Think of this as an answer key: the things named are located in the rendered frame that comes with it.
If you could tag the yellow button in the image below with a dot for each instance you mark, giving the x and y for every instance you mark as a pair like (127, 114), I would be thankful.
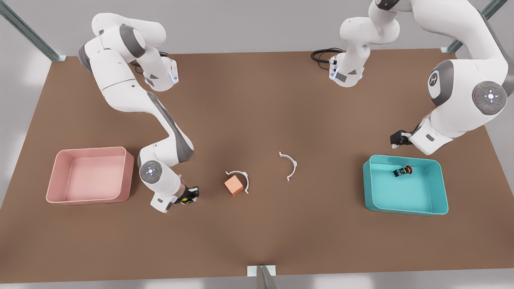
(185, 199)

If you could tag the red button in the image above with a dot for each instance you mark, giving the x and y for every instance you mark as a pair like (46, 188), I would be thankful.
(402, 171)

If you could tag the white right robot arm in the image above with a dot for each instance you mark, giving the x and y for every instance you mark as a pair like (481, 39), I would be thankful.
(124, 90)

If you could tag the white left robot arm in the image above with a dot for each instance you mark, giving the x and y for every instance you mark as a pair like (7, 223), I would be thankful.
(461, 92)

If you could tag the blue storage box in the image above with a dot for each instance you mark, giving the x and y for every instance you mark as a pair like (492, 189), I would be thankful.
(405, 188)

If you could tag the pink storage box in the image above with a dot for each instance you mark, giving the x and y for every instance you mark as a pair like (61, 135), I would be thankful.
(91, 176)

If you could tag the orange cube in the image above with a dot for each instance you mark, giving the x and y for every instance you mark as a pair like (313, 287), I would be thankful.
(234, 186)

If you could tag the white curved bracket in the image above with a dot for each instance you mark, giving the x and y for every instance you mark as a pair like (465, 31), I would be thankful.
(245, 181)
(293, 164)

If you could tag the silver frame post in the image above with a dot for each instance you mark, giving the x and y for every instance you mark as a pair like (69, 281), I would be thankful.
(482, 20)
(28, 32)
(262, 276)

